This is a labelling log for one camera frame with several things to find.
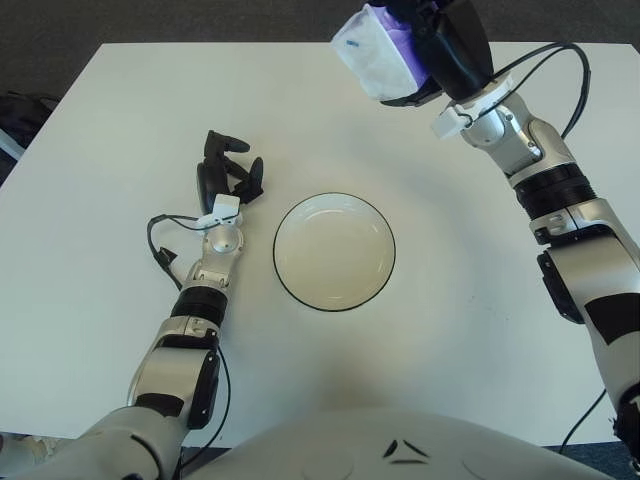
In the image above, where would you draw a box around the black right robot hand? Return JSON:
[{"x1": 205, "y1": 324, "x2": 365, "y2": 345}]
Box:
[{"x1": 372, "y1": 0, "x2": 496, "y2": 109}]

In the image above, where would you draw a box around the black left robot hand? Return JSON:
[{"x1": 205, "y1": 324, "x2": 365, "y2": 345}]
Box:
[{"x1": 195, "y1": 129, "x2": 265, "y2": 216}]

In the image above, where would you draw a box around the purple tissue paper pack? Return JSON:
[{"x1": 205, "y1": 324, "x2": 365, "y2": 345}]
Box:
[{"x1": 332, "y1": 2, "x2": 431, "y2": 101}]

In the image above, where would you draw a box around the white plate with black rim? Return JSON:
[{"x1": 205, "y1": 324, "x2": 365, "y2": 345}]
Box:
[{"x1": 273, "y1": 192, "x2": 397, "y2": 314}]

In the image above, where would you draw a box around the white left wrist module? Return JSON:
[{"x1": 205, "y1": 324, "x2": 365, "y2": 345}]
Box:
[{"x1": 197, "y1": 195, "x2": 244, "y2": 232}]

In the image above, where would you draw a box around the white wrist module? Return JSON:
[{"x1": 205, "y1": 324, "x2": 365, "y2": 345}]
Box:
[
  {"x1": 432, "y1": 72, "x2": 516, "y2": 139},
  {"x1": 197, "y1": 195, "x2": 244, "y2": 232}
]

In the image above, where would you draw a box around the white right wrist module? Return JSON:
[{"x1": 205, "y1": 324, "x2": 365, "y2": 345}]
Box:
[{"x1": 432, "y1": 72, "x2": 516, "y2": 139}]

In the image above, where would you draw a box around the black bag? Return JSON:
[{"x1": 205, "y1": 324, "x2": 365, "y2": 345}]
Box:
[{"x1": 0, "y1": 90, "x2": 61, "y2": 186}]

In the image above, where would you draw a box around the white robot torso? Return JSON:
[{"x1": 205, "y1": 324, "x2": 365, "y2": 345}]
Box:
[{"x1": 189, "y1": 407, "x2": 616, "y2": 480}]

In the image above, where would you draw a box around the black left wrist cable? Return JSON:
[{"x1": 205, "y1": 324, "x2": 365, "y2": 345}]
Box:
[{"x1": 147, "y1": 213, "x2": 232, "y2": 446}]

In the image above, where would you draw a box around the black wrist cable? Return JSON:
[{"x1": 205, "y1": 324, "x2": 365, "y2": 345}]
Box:
[
  {"x1": 147, "y1": 213, "x2": 232, "y2": 446},
  {"x1": 492, "y1": 42, "x2": 609, "y2": 451}
]

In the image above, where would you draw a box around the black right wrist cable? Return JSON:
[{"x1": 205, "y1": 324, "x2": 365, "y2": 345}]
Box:
[{"x1": 492, "y1": 42, "x2": 609, "y2": 451}]

